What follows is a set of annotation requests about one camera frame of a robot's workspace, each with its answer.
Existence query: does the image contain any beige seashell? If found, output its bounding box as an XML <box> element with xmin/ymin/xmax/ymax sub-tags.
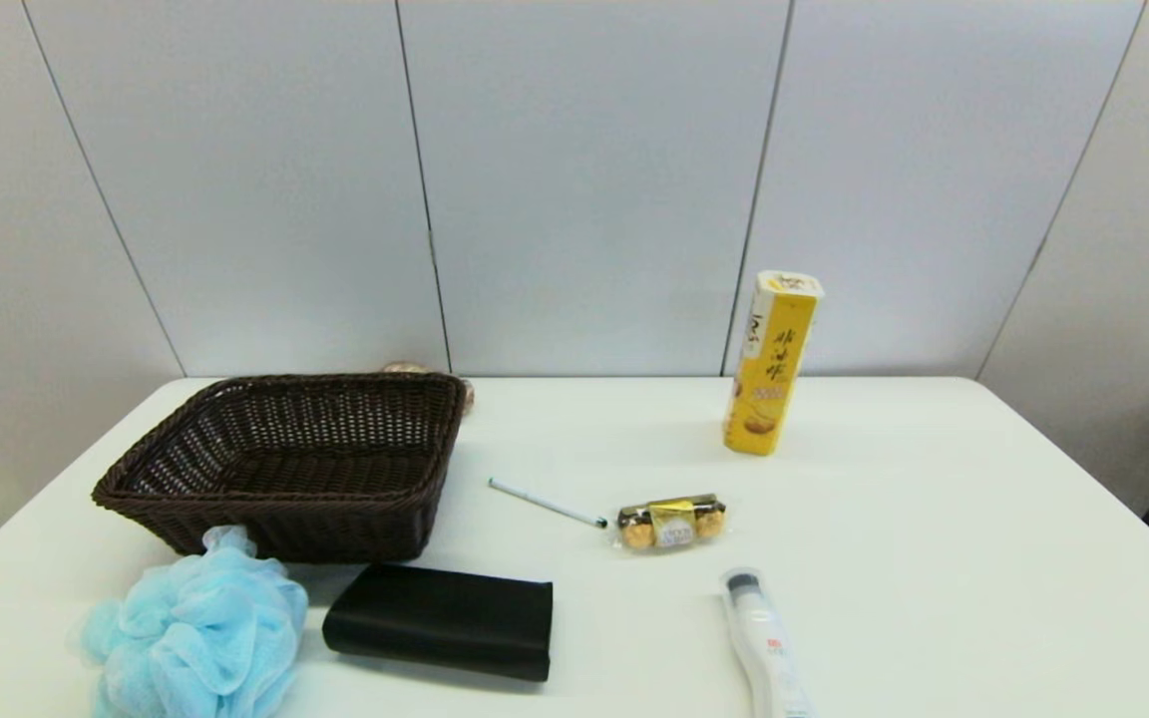
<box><xmin>382</xmin><ymin>361</ymin><xmax>477</xmax><ymax>411</ymax></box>

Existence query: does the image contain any white pen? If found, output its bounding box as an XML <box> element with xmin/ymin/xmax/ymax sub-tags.
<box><xmin>488</xmin><ymin>478</ymin><xmax>609</xmax><ymax>531</ymax></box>

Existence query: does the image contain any gold chocolate balls pack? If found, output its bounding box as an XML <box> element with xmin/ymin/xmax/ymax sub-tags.
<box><xmin>614</xmin><ymin>494</ymin><xmax>730</xmax><ymax>552</ymax></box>

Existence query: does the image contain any tall yellow snack box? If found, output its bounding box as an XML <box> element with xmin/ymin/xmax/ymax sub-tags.
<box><xmin>723</xmin><ymin>269</ymin><xmax>826</xmax><ymax>458</ymax></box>

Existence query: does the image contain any black rectangular pouch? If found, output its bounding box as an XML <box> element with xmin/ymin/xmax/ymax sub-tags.
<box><xmin>322</xmin><ymin>564</ymin><xmax>555</xmax><ymax>684</ymax></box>

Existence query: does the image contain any dark brown wicker basket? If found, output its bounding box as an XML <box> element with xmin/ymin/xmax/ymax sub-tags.
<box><xmin>91</xmin><ymin>372</ymin><xmax>468</xmax><ymax>564</ymax></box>

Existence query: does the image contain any white plastic bottle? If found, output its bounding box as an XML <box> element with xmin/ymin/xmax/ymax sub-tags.
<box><xmin>720</xmin><ymin>567</ymin><xmax>817</xmax><ymax>718</ymax></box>

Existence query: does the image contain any light blue bath loofah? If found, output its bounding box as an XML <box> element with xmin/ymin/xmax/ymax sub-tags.
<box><xmin>76</xmin><ymin>526</ymin><xmax>310</xmax><ymax>718</ymax></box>

